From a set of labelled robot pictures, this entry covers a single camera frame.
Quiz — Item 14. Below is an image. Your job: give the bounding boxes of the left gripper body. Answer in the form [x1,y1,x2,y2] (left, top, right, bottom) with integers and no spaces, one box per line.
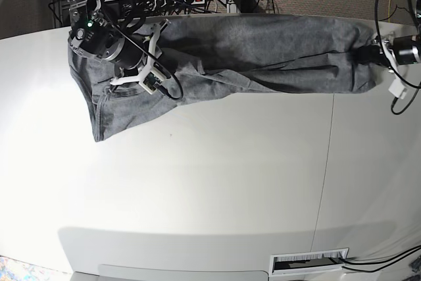
[393,35,420,65]

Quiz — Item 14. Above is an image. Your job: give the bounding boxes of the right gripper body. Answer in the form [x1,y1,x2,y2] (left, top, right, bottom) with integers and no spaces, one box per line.
[110,36,145,69]

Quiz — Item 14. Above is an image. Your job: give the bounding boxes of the grey T-shirt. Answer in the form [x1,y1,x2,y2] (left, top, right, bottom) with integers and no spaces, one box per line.
[68,14,376,141]

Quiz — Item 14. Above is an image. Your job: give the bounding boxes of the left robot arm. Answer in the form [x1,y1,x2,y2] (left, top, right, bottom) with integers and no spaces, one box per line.
[354,0,420,67]

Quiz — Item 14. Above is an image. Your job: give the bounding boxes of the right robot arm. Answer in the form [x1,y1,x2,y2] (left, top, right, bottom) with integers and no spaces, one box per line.
[67,0,145,70]

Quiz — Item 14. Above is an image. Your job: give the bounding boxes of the black power strip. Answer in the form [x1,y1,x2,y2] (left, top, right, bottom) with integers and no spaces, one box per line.
[118,0,214,15]

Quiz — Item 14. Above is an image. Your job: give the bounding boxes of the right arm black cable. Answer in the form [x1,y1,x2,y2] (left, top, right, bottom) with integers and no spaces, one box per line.
[98,0,184,100]

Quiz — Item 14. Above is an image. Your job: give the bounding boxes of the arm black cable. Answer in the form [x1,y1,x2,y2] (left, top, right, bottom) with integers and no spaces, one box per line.
[374,0,421,116]
[98,0,184,100]

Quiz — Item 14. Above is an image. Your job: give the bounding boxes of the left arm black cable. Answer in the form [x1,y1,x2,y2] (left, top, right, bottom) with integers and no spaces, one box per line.
[374,0,421,116]

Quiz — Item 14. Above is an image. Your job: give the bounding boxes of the black cables at table edge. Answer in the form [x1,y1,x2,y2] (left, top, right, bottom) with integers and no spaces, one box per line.
[340,244,421,274]

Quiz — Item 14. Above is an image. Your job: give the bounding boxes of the table cable grommet slot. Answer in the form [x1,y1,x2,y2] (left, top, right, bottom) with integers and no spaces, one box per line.
[269,248,349,277]

